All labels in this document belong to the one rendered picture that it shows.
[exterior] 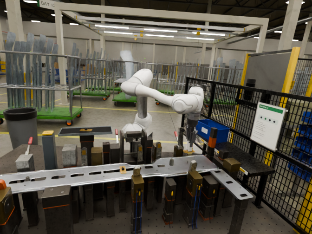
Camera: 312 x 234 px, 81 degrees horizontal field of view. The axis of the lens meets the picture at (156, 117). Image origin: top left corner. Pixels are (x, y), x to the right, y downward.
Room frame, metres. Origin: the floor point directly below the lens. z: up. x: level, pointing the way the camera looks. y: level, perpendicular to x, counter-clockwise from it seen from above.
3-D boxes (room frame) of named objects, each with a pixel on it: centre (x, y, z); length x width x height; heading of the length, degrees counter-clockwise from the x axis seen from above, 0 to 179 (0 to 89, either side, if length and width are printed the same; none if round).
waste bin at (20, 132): (3.18, 2.47, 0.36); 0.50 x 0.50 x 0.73
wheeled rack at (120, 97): (8.07, 1.32, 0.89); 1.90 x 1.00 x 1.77; 3
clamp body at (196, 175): (0.96, -0.27, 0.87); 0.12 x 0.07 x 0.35; 18
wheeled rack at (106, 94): (8.41, 3.24, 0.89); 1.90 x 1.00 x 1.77; 95
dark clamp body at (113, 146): (1.23, 0.29, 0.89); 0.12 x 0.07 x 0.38; 18
